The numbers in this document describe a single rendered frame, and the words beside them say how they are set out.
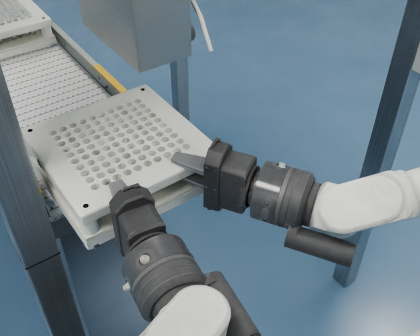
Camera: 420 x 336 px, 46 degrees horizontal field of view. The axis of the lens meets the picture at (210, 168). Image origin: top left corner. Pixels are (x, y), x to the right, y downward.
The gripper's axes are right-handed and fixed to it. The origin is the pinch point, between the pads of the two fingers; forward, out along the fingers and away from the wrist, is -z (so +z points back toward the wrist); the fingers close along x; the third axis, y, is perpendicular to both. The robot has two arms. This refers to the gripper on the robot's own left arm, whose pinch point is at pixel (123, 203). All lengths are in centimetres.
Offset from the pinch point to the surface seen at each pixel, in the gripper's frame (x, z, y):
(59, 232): 22.8, -19.5, -8.4
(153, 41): -12.7, -19.4, 13.6
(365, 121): 104, -95, 155
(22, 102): 14, -53, -6
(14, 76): 15, -65, -5
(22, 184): -0.7, -9.5, -12.0
